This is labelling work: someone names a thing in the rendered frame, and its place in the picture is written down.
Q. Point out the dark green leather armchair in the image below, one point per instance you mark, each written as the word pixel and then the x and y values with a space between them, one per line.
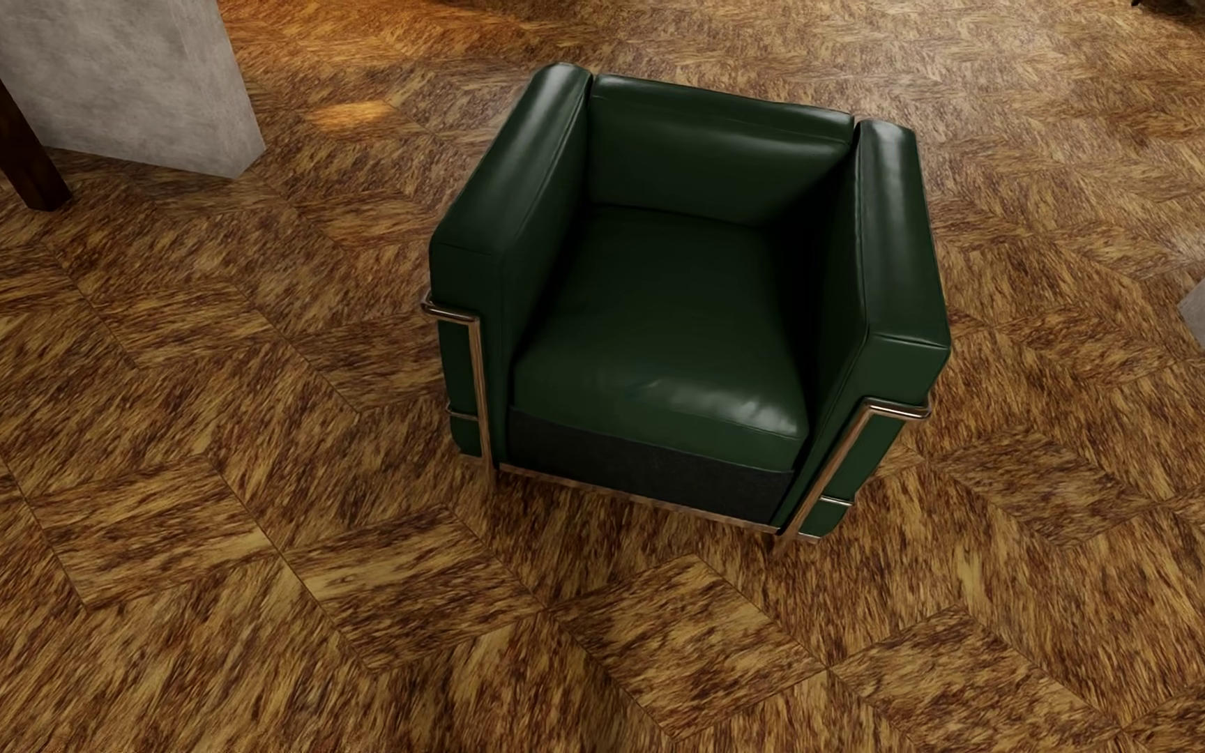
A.
pixel 665 345

